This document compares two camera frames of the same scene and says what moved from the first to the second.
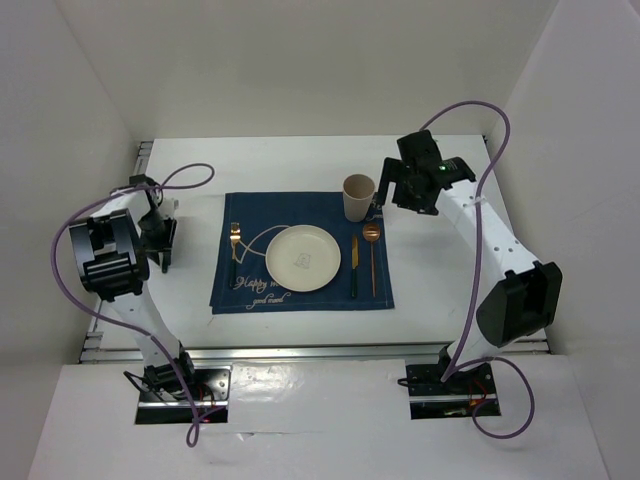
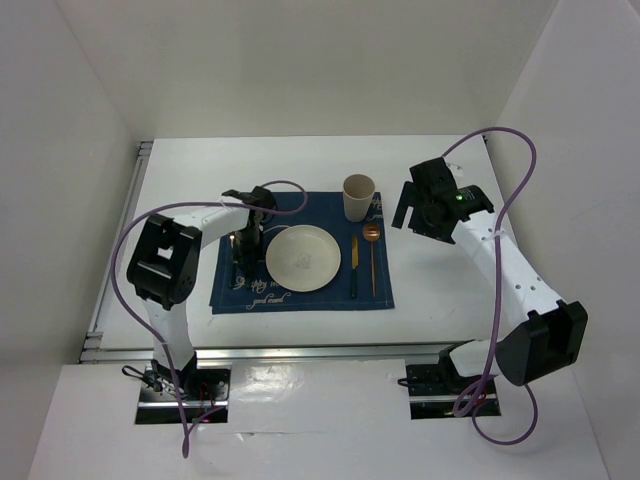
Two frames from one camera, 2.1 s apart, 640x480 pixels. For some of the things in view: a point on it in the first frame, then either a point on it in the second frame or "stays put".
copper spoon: x=371 y=233 stays put
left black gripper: x=164 y=245 to x=247 y=262
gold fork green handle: x=235 y=235 stays put
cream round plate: x=303 y=258 stays put
